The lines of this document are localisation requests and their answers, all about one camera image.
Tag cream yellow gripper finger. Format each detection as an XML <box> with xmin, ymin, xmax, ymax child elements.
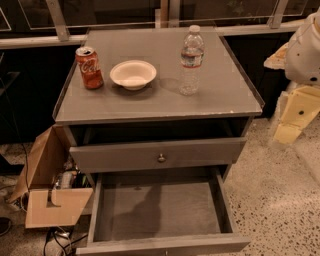
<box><xmin>274</xmin><ymin>86</ymin><xmax>320</xmax><ymax>144</ymax></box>

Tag clear plastic water bottle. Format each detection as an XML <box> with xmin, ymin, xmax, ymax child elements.
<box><xmin>179</xmin><ymin>25</ymin><xmax>205</xmax><ymax>95</ymax></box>

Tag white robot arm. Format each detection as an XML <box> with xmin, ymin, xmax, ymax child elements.
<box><xmin>264</xmin><ymin>8</ymin><xmax>320</xmax><ymax>144</ymax></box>

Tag grey top drawer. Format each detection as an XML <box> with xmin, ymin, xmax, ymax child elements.
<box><xmin>70</xmin><ymin>137</ymin><xmax>246</xmax><ymax>173</ymax></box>

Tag round metal drawer knob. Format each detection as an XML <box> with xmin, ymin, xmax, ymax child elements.
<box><xmin>157</xmin><ymin>153</ymin><xmax>166</xmax><ymax>163</ymax></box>

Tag grey wooden drawer cabinet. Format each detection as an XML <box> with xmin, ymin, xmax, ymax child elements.
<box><xmin>54</xmin><ymin>27</ymin><xmax>263</xmax><ymax>256</ymax></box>

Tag grey open middle drawer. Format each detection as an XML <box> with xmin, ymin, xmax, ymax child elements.
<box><xmin>75</xmin><ymin>166</ymin><xmax>252</xmax><ymax>256</ymax></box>

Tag white paper bowl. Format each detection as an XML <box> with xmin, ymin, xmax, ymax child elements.
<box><xmin>109</xmin><ymin>60</ymin><xmax>157</xmax><ymax>91</ymax></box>

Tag red cola can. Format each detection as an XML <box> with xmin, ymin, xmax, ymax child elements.
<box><xmin>75</xmin><ymin>46</ymin><xmax>104</xmax><ymax>89</ymax></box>

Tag open cardboard box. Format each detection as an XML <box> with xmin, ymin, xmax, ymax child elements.
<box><xmin>9</xmin><ymin>125</ymin><xmax>93</xmax><ymax>228</ymax></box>

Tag black floor cables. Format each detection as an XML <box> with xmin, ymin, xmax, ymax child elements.
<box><xmin>42</xmin><ymin>227</ymin><xmax>88</xmax><ymax>256</ymax></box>

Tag metal window railing frame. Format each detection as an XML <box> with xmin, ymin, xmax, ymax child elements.
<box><xmin>0</xmin><ymin>0</ymin><xmax>320</xmax><ymax>49</ymax></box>

